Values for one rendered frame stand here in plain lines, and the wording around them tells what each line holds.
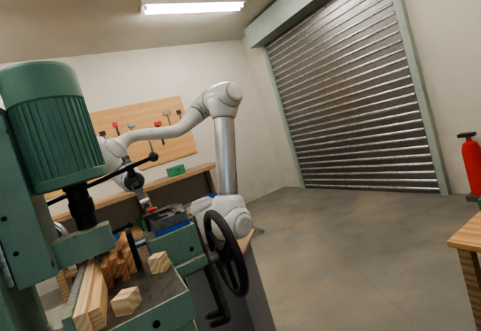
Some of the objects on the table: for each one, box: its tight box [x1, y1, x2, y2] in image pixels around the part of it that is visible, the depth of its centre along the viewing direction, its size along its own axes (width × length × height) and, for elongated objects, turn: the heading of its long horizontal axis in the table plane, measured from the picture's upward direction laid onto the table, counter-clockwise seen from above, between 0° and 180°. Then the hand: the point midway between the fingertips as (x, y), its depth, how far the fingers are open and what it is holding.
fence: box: [62, 259, 88, 331], centre depth 75 cm, size 60×2×6 cm, turn 102°
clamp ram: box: [125, 228, 153, 266], centre depth 82 cm, size 9×8×9 cm
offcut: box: [110, 286, 142, 317], centre depth 56 cm, size 4×4×3 cm
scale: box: [66, 260, 86, 307], centre depth 75 cm, size 50×1×1 cm, turn 102°
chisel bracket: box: [52, 220, 116, 271], centre depth 77 cm, size 7×14×8 cm, turn 12°
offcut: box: [147, 251, 170, 274], centre depth 70 cm, size 3×4×4 cm
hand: (137, 183), depth 96 cm, fingers open, 13 cm apart
